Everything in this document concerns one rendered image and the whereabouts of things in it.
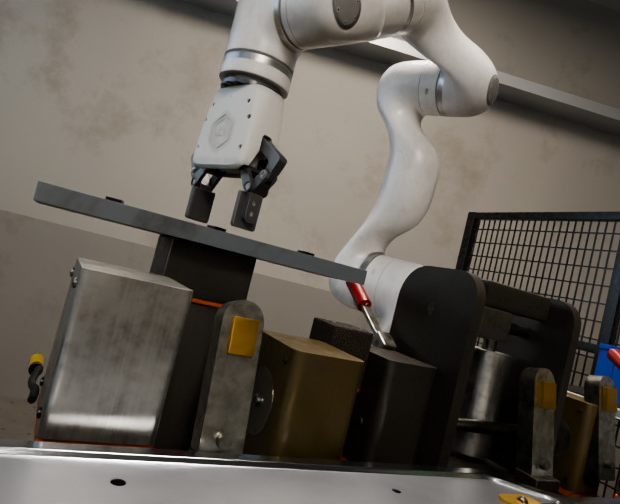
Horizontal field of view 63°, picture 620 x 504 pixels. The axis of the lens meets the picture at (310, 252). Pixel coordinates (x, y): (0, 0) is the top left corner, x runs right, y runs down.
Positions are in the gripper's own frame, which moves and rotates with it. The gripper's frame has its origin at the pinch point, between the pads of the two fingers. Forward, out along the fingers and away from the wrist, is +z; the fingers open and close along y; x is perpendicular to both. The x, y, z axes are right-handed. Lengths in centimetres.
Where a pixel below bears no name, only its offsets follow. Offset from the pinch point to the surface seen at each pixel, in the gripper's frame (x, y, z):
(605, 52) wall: 269, -48, -165
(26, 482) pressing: -23.2, 21.8, 18.4
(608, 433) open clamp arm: 43, 35, 15
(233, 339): -8.8, 18.2, 10.6
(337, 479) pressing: -3.1, 26.9, 18.4
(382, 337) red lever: 17.0, 14.6, 9.3
